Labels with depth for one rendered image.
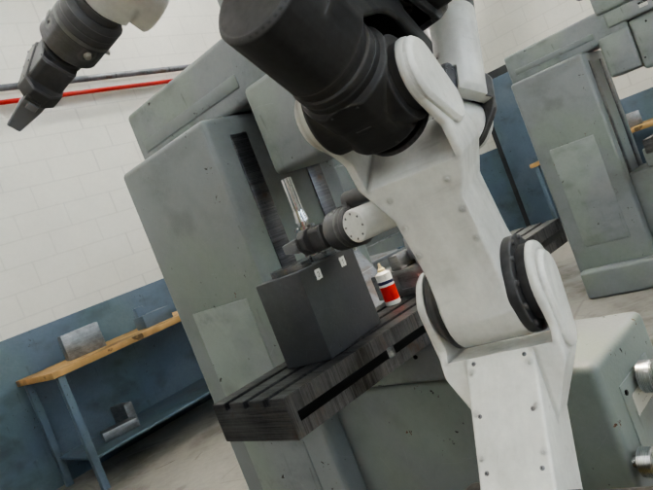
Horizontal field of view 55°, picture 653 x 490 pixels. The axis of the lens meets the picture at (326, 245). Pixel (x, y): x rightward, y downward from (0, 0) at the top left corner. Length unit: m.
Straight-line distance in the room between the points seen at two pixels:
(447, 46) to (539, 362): 0.51
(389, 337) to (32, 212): 4.63
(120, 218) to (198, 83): 4.09
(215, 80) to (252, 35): 1.25
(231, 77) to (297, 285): 0.78
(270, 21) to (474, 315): 0.49
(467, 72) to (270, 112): 0.80
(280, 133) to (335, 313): 0.61
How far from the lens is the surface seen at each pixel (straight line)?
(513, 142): 8.69
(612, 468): 1.49
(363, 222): 1.17
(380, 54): 0.75
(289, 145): 1.71
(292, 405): 1.15
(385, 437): 1.80
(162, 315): 5.23
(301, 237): 1.33
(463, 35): 1.09
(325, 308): 1.29
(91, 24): 0.94
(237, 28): 0.69
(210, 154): 1.79
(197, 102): 1.98
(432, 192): 0.85
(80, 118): 6.16
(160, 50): 6.91
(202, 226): 1.90
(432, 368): 1.57
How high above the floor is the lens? 1.19
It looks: 2 degrees down
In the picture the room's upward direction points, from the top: 21 degrees counter-clockwise
